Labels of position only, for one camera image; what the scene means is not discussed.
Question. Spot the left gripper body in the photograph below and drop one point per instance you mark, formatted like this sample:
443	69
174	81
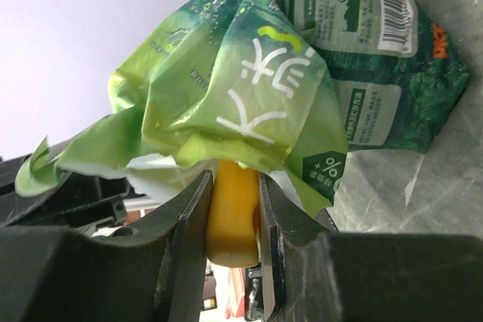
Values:
79	201

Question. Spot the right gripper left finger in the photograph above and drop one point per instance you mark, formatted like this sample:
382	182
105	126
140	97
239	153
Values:
150	270

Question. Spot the yellow plastic scoop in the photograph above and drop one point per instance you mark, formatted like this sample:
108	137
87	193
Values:
231	236

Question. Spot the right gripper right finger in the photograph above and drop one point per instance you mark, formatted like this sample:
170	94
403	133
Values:
311	273

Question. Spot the green litter bag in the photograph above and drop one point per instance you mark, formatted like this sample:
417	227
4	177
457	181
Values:
287	87

